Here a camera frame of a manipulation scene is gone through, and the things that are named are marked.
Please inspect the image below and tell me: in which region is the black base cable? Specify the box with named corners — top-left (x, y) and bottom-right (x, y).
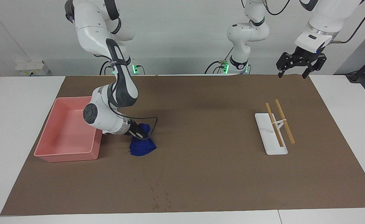
top-left (215, 46), bottom-right (235, 75)
top-left (99, 60), bottom-right (113, 76)
top-left (204, 60), bottom-right (222, 75)

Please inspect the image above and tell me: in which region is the brown table mat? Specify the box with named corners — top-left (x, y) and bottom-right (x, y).
top-left (0, 75), bottom-right (365, 216)

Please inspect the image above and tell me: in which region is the dark blue towel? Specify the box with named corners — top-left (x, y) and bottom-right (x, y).
top-left (129, 123), bottom-right (157, 157)

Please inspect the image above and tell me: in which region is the white wall socket box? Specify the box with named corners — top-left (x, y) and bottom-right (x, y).
top-left (15, 60), bottom-right (50, 76)

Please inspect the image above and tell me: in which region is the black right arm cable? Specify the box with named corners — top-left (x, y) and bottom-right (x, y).
top-left (106, 53), bottom-right (159, 140)

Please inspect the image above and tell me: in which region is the black stand leg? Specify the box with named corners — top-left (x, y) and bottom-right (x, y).
top-left (346, 49), bottom-right (365, 83)

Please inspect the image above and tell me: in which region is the white rack with wooden rods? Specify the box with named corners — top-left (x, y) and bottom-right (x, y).
top-left (255, 99), bottom-right (296, 156)

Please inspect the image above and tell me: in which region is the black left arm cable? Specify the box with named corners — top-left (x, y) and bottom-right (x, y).
top-left (263, 0), bottom-right (365, 44)

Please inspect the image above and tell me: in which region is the pink plastic bin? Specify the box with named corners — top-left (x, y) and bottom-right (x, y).
top-left (34, 96), bottom-right (104, 163)

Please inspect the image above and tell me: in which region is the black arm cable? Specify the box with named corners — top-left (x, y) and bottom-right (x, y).
top-left (263, 0), bottom-right (365, 44)
top-left (106, 53), bottom-right (159, 140)

